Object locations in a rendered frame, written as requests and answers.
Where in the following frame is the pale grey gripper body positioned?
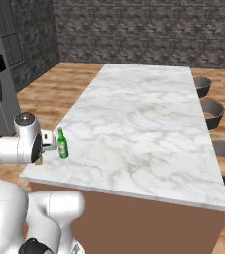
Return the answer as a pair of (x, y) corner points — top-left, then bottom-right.
(42, 143), (58, 153)

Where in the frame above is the green beer bottle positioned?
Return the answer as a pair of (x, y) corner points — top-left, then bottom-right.
(56, 127), (69, 160)

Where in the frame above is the dark window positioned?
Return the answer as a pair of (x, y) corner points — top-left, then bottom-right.
(0, 0), (25, 71)

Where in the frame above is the brown kitchen island base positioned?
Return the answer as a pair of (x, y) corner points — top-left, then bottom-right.
(29, 181), (225, 254)

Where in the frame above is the grey fridge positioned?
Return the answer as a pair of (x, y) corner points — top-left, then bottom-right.
(0, 0), (22, 144)

